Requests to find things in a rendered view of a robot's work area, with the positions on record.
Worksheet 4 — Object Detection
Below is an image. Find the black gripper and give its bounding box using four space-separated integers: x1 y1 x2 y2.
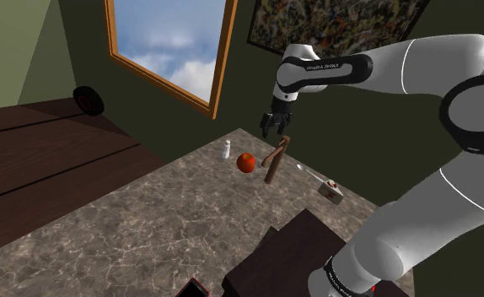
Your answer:
261 96 293 140

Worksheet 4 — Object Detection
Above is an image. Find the brown wooden slingshot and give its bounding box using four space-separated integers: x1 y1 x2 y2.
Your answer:
261 135 292 186

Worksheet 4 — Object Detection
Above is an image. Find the red apple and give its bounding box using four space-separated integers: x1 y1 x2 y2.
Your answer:
235 152 257 174

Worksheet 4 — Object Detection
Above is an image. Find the silver spoon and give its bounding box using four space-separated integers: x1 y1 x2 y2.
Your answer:
295 163 325 184

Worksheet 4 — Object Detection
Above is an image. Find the grey box with red button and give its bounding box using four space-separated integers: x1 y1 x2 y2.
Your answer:
317 179 345 206

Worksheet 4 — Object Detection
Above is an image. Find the dark brown robot stand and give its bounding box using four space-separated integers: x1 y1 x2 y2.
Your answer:
221 208 410 297

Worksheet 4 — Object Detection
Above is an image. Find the wooden framed window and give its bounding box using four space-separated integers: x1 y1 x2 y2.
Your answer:
104 0 239 121

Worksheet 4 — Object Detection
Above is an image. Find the black phone with red edge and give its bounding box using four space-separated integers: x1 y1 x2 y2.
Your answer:
175 277 211 297

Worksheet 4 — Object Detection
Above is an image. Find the dark framed wall picture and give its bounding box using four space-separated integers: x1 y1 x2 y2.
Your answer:
246 0 431 59

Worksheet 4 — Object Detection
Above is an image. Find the black round disc red ring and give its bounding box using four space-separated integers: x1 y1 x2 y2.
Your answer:
72 85 105 117

